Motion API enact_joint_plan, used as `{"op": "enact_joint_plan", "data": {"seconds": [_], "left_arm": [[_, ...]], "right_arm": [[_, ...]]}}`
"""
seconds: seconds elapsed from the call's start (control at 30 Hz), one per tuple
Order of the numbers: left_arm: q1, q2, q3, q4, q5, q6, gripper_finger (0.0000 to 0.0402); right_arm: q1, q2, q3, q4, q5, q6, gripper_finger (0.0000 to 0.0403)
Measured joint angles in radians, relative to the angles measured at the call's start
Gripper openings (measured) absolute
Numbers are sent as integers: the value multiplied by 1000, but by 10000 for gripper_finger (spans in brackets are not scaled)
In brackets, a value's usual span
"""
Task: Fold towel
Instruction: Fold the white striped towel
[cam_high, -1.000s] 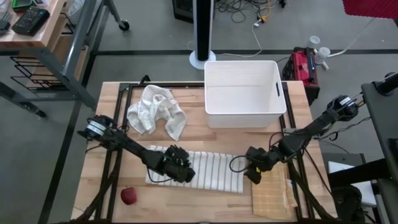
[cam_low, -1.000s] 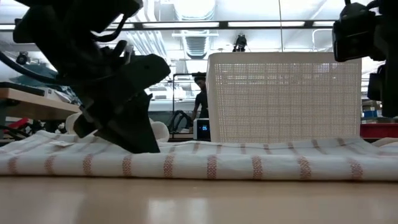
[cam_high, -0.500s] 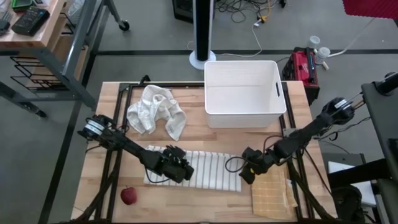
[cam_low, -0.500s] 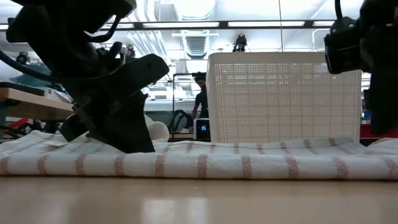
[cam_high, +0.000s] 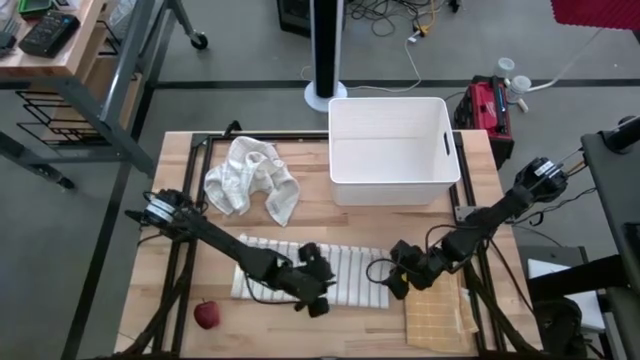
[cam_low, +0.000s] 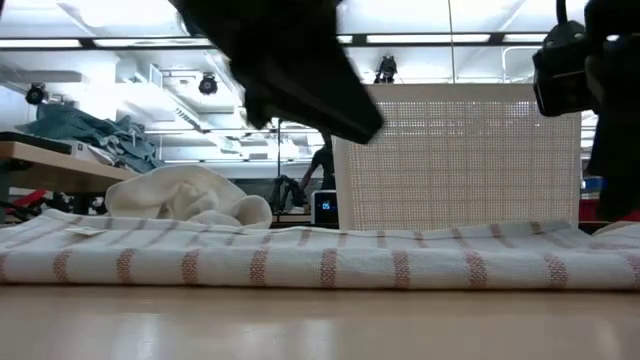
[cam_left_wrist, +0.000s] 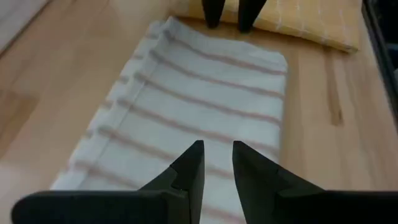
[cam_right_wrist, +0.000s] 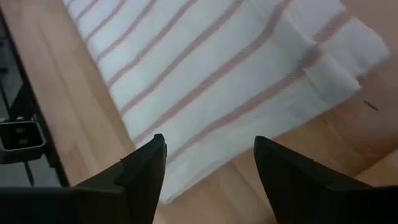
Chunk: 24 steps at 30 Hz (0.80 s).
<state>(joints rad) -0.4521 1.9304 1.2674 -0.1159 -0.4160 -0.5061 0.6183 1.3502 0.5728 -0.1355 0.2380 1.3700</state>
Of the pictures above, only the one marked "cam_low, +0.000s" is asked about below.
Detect person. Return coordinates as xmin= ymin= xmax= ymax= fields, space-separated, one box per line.
xmin=298 ymin=130 xmax=337 ymax=192

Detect white digital timer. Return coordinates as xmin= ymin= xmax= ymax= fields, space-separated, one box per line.
xmin=309 ymin=189 xmax=340 ymax=227

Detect teal cloth pile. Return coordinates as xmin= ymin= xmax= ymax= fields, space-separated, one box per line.
xmin=17 ymin=102 xmax=164 ymax=175

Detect wooden workbench with grey legs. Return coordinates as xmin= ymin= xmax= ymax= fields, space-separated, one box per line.
xmin=0 ymin=139 xmax=144 ymax=221

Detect white box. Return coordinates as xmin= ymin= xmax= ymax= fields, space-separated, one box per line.
xmin=69 ymin=139 xmax=119 ymax=166

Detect black cables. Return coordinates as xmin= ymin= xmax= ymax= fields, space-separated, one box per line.
xmin=0 ymin=199 xmax=51 ymax=224

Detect red clamp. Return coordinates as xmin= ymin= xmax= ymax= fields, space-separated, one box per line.
xmin=7 ymin=187 xmax=54 ymax=211

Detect white perforated plastic basket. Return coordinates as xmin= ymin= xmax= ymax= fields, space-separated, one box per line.
xmin=332 ymin=83 xmax=584 ymax=232

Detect crumpled white towel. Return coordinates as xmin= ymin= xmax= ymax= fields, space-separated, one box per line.
xmin=103 ymin=164 xmax=274 ymax=230

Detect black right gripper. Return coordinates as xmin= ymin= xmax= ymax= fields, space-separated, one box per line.
xmin=584 ymin=0 xmax=640 ymax=221

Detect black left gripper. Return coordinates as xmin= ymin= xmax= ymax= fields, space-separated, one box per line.
xmin=169 ymin=0 xmax=385 ymax=145

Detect black hanging camera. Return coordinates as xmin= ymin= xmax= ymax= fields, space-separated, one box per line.
xmin=373 ymin=53 xmax=399 ymax=85

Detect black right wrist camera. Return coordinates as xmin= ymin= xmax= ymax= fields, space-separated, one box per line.
xmin=532 ymin=19 xmax=601 ymax=117

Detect white pink-striped towel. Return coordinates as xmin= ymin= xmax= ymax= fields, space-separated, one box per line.
xmin=0 ymin=208 xmax=640 ymax=292

